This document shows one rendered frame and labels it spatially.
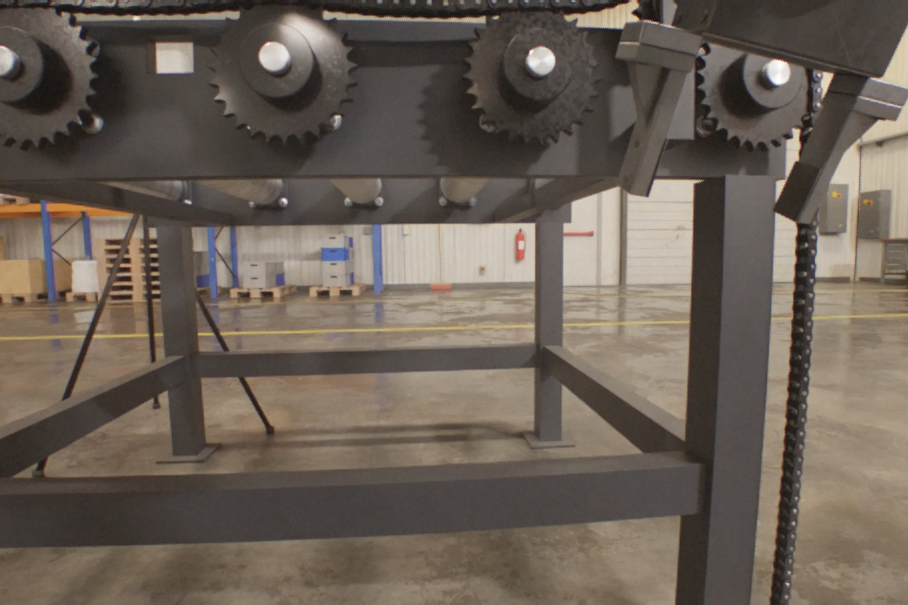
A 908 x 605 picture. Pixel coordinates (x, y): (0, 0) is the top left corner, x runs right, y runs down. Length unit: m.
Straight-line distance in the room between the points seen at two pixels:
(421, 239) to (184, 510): 9.08
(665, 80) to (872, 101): 0.15
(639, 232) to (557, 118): 10.06
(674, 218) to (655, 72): 10.69
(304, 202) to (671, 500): 1.29
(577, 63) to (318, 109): 0.31
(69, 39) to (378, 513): 0.69
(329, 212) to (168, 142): 0.94
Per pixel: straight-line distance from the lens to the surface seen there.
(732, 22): 0.35
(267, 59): 0.61
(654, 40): 0.34
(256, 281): 8.62
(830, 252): 13.33
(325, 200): 1.61
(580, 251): 10.19
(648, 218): 10.77
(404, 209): 1.58
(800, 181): 0.44
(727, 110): 0.74
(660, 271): 10.88
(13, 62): 0.73
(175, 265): 1.71
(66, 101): 0.73
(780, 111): 0.78
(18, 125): 0.76
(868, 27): 0.41
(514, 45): 0.62
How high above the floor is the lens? 0.64
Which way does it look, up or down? 5 degrees down
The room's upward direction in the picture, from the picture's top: 1 degrees counter-clockwise
